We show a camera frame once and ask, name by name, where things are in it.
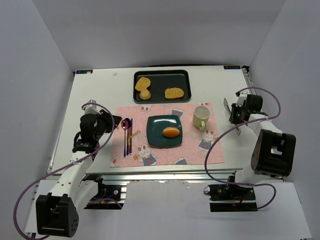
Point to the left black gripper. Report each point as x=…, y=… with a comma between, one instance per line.
x=108, y=120

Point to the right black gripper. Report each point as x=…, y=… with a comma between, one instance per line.
x=233, y=115

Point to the metal tongs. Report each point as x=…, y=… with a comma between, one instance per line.
x=227, y=107

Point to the glossy orange bread bun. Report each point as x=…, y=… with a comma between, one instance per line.
x=171, y=132

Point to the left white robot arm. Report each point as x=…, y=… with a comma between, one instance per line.
x=57, y=211

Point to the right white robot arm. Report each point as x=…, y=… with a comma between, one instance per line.
x=274, y=150

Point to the small round bread roll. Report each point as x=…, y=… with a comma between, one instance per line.
x=145, y=94

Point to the round toasted bread slice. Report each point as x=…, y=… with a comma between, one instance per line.
x=142, y=84

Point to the oval toasted bread slice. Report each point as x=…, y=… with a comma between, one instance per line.
x=173, y=93

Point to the iridescent spoon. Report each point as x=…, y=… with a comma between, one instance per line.
x=124, y=127

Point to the iridescent knife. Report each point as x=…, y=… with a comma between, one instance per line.
x=129, y=137

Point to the pale green mug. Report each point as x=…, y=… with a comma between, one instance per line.
x=201, y=116

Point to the right blue table label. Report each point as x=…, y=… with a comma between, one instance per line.
x=231, y=67

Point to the blue table label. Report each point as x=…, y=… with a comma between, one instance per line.
x=84, y=71
x=231, y=67

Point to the left blue table label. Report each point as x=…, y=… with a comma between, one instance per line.
x=84, y=71

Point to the dark teal square plate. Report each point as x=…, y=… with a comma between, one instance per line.
x=154, y=131

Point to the black baking tray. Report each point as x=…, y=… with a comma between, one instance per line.
x=160, y=80

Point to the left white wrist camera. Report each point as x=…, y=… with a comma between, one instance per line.
x=90, y=108

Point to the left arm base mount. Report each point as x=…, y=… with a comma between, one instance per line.
x=108, y=196

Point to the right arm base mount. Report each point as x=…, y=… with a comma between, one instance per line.
x=225, y=198

